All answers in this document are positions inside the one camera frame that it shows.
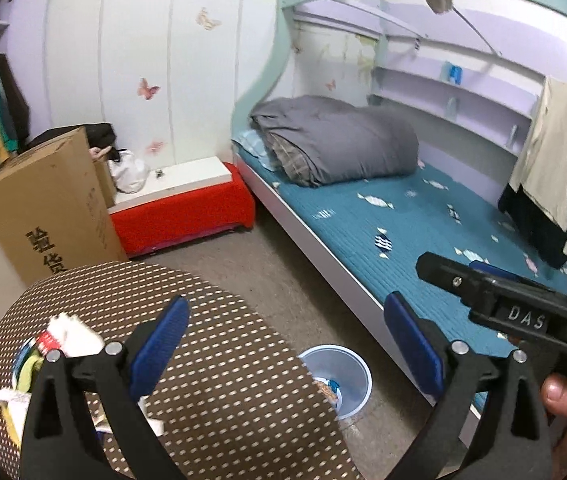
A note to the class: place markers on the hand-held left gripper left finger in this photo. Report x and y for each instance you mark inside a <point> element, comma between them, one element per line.
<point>161,350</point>

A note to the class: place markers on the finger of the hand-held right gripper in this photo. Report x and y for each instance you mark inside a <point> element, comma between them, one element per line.
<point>463,285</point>
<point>498,271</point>

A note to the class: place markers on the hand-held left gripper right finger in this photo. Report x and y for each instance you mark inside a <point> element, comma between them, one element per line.
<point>413,350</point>

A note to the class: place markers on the translucent blue waste bin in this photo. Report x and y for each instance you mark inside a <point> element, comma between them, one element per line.
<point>343,375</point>

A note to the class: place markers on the white paper scrap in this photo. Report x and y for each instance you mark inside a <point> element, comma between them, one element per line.
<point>152,425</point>

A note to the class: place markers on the white tissue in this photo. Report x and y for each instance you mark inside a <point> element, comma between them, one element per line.
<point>76,335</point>

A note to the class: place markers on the brown and blue wrapper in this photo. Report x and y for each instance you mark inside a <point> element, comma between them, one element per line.
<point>328,390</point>

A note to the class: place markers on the red and white wrapper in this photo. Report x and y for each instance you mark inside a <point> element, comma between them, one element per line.
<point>49,344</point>

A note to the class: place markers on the yellow green packet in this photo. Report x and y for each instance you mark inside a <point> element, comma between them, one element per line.
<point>28,372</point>

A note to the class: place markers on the colourful wrappers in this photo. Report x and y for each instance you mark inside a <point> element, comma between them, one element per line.
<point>13,410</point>

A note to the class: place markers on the dark hanging garment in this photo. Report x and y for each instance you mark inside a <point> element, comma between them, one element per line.
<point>533,225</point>

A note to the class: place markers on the blue quilted bedspread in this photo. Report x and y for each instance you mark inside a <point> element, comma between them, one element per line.
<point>413,230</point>

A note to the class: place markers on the round table with dotted cloth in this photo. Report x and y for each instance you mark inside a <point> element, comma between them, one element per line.
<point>238,385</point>

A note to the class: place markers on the cream shirt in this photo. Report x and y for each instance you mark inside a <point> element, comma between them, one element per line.
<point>563,150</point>

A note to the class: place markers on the small pale bottle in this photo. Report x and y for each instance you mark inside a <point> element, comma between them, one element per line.
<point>513,134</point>
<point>452,108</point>

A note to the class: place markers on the red bench with white top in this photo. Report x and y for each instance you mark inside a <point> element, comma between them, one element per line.
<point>183,210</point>

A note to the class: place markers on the white plastic bag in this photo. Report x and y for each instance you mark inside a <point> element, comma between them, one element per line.
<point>128,175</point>

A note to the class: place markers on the brown cardboard box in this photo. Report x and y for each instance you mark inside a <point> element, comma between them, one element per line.
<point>48,210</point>

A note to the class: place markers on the folded grey duvet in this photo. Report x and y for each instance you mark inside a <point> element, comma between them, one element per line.
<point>343,140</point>

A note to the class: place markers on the small blue box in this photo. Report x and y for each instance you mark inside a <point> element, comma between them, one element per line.
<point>454,74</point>

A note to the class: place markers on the small pink butterfly sticker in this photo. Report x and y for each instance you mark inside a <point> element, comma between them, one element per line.
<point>155,147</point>

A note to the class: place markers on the light blue pillow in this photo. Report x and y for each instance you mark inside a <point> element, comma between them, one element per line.
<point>251,145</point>

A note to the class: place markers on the black bag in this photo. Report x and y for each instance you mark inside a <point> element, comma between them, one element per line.
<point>96,135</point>

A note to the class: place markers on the large pink butterfly sticker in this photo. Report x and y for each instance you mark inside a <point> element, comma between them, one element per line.
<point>147,89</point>

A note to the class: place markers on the beige butterfly sticker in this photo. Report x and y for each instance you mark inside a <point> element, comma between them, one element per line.
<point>207,19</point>

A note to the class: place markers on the lilac wall shelf unit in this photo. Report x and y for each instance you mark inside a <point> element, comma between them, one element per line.
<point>438,95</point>

